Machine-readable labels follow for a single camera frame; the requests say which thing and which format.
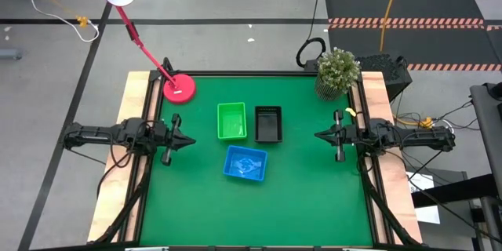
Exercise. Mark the black slotted plastic basket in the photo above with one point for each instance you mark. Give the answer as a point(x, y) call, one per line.
point(268, 125)

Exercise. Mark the black perforated box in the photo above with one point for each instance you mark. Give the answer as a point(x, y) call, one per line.
point(386, 70)

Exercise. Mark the light green plastic basket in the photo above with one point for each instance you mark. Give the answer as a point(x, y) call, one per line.
point(232, 121)

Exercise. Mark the black aluminium table frame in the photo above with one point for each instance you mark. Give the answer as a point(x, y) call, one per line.
point(255, 73)

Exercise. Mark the black hazard-striped floor mat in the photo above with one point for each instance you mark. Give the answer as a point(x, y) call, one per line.
point(361, 4)
point(431, 43)

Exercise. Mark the blue slotted plastic basket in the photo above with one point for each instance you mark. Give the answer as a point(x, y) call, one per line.
point(245, 163)

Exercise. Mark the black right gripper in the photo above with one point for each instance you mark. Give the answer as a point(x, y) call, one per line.
point(349, 135)

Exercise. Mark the red desk lamp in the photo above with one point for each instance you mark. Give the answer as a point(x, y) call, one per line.
point(179, 89)

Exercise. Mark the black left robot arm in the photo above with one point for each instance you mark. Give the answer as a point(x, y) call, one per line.
point(98, 135)

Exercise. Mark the yellow tag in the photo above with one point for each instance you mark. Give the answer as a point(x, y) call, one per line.
point(350, 111)

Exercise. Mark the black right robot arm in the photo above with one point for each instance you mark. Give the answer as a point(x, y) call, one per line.
point(412, 137)

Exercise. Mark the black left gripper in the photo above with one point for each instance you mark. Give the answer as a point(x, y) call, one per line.
point(162, 137)

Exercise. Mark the white paper sheet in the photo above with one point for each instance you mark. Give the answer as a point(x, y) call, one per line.
point(425, 213)

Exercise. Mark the grey pipe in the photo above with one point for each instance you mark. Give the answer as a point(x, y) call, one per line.
point(9, 54)

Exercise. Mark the artificial plant in striped pot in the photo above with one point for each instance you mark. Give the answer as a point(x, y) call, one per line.
point(337, 70)

